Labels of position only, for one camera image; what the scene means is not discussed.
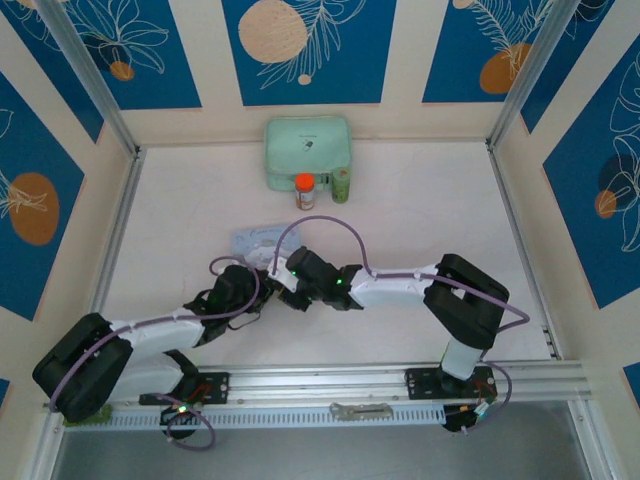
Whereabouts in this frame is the light blue cartoon pouch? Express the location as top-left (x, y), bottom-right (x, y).
top-left (231, 223), bottom-right (304, 267)

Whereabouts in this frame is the orange cap pill bottle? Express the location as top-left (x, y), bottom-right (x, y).
top-left (293, 172), bottom-right (318, 213)

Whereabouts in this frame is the green cylindrical can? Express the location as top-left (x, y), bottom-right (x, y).
top-left (330, 167), bottom-right (352, 205)

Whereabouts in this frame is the mint green zip pouch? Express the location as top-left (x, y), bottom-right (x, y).
top-left (263, 115), bottom-right (354, 193)

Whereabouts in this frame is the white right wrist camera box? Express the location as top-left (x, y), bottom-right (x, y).
top-left (266, 256), bottom-right (302, 294)

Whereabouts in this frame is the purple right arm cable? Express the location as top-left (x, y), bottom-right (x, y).
top-left (271, 214), bottom-right (532, 437)

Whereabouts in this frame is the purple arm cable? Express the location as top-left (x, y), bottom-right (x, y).
top-left (48, 255), bottom-right (262, 452)
top-left (271, 214), bottom-right (532, 437)

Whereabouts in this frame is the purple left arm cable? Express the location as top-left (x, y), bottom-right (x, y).
top-left (48, 255), bottom-right (262, 452)

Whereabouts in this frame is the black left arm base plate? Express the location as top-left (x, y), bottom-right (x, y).
top-left (138, 371), bottom-right (232, 407)

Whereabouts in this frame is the aluminium front rail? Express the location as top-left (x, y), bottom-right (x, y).
top-left (43, 358), bottom-right (592, 412)

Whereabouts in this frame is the white slotted cable duct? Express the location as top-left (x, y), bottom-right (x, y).
top-left (106, 402), bottom-right (447, 432)

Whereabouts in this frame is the aluminium side rail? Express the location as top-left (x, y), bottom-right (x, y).
top-left (84, 145), bottom-right (147, 321)
top-left (486, 142), bottom-right (565, 362)

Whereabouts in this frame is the silver metal bracket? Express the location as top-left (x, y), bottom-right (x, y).
top-left (329, 401), bottom-right (394, 421)

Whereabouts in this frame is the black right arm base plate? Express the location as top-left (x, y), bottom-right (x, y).
top-left (402, 366), bottom-right (500, 402)

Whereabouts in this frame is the aluminium frame post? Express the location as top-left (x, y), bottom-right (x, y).
top-left (37, 0), bottom-right (140, 157)
top-left (487, 0), bottom-right (584, 150)

